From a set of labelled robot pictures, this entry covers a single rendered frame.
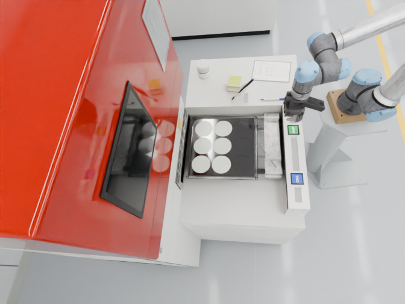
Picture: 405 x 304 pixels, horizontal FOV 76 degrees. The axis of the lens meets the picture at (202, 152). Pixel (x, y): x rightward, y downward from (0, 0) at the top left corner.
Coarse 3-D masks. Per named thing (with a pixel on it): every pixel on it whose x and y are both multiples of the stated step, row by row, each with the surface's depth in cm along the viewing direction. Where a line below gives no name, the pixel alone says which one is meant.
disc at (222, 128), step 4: (216, 124) 147; (220, 124) 147; (224, 124) 147; (228, 124) 146; (216, 128) 146; (220, 128) 146; (224, 128) 145; (228, 128) 145; (216, 132) 145; (220, 132) 145; (224, 132) 144; (228, 132) 144
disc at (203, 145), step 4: (196, 140) 145; (200, 140) 145; (204, 140) 144; (208, 140) 144; (196, 144) 144; (200, 144) 144; (204, 144) 143; (208, 144) 143; (196, 148) 143; (200, 148) 142; (204, 148) 142; (208, 148) 142; (196, 152) 142; (200, 152) 142; (204, 152) 141
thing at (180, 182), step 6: (186, 114) 148; (186, 120) 147; (186, 126) 146; (186, 132) 151; (186, 138) 150; (186, 144) 148; (186, 150) 147; (180, 156) 138; (186, 156) 147; (180, 162) 136; (180, 168) 135; (180, 174) 134; (180, 180) 134; (180, 186) 135
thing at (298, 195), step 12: (300, 132) 131; (288, 144) 129; (300, 144) 128; (288, 156) 127; (300, 156) 126; (288, 168) 124; (300, 168) 123; (288, 180) 122; (288, 192) 119; (300, 192) 119; (288, 204) 117; (300, 204) 116
